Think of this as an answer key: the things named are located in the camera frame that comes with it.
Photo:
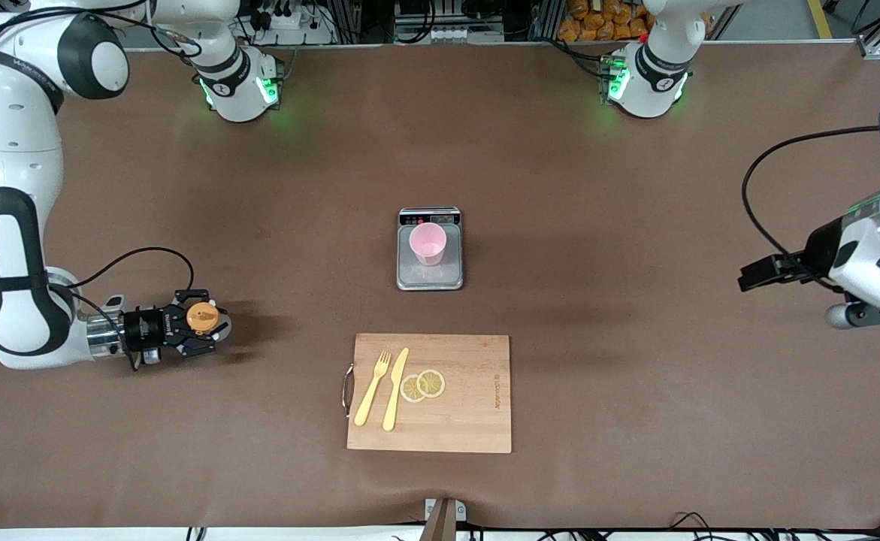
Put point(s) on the lemon slice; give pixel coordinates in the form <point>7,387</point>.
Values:
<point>432,383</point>
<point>409,389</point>

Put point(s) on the yellow plastic knife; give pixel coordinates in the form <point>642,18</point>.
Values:
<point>392,398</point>

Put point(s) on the front camera mounting bracket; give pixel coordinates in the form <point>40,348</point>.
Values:
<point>440,526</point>

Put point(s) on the pink cup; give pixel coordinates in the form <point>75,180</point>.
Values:
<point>428,244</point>

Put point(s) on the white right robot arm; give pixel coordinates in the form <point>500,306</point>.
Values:
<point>11,135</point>

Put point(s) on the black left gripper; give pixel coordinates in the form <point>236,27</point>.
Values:
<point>820,246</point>

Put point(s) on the white power strip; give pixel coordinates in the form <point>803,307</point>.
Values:
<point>293,21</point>

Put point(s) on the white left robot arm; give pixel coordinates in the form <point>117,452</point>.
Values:
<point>661,75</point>

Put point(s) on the wooden cutting board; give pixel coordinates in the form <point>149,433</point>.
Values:
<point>470,421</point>

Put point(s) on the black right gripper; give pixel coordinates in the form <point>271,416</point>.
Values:
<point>143,328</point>

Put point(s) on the yellow plastic fork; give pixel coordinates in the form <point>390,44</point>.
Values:
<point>371,394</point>

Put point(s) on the translucent sauce bottle orange cap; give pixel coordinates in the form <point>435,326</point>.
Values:
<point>203,318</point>

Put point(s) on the silver digital kitchen scale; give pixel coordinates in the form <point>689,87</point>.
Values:
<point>409,278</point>

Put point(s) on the orange snack bags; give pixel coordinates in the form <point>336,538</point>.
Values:
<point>605,15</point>

